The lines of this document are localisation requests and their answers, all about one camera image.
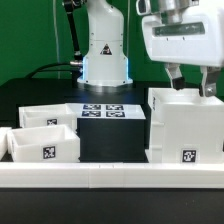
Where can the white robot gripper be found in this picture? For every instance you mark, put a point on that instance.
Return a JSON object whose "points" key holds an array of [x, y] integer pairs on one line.
{"points": [[198, 40]]}

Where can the white drawer cabinet box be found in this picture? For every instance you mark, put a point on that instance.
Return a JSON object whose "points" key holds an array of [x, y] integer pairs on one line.
{"points": [[185, 128]]}

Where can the white drawer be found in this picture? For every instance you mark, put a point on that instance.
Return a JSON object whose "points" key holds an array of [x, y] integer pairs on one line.
{"points": [[45, 115], [47, 144]]}

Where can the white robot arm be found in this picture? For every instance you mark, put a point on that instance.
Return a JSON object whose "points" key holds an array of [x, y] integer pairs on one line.
{"points": [[105, 65]]}

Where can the white marker sheet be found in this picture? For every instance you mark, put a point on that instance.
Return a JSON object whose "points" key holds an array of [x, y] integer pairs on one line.
{"points": [[107, 111]]}

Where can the white left fence rail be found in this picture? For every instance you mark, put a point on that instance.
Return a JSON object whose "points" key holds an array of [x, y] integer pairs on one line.
{"points": [[3, 140]]}

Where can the white fence rail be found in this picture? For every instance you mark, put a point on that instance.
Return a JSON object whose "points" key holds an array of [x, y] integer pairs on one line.
{"points": [[89, 175], [3, 140]]}

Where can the white front fence rail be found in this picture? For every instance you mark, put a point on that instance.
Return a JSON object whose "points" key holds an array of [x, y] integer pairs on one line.
{"points": [[89, 175]]}

